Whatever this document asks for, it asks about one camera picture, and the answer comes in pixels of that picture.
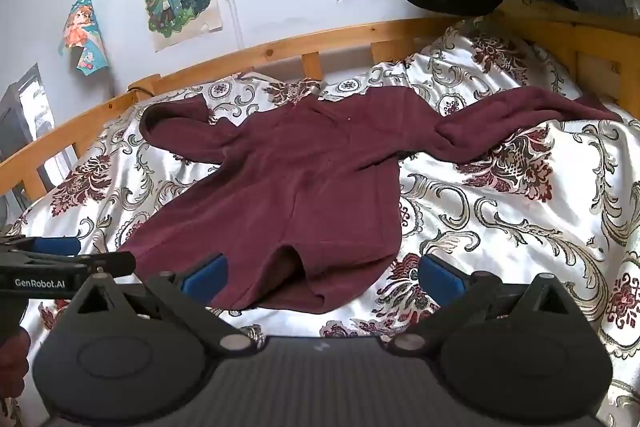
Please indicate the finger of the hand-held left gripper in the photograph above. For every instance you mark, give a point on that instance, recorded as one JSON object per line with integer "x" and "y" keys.
{"x": 55, "y": 245}
{"x": 112, "y": 263}

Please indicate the floral satin bedspread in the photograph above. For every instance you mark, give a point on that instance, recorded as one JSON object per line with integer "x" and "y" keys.
{"x": 500, "y": 217}

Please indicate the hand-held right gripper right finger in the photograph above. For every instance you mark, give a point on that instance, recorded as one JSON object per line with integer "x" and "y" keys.
{"x": 442, "y": 279}

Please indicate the maroon long-sleeved garment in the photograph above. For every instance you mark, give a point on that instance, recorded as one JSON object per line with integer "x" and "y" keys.
{"x": 310, "y": 187}

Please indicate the small curled cartoon wall poster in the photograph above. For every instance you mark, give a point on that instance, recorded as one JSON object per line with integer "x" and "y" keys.
{"x": 85, "y": 34}

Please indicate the person's left hand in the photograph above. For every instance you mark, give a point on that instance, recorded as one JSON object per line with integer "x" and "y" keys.
{"x": 12, "y": 364}

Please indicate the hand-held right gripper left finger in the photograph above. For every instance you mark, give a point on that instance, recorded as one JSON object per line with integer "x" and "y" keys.
{"x": 202, "y": 279}

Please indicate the grey framed window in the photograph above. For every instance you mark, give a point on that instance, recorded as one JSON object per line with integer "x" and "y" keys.
{"x": 30, "y": 132}

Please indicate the wooden bed frame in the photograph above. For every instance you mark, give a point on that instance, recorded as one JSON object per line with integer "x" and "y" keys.
{"x": 270, "y": 52}

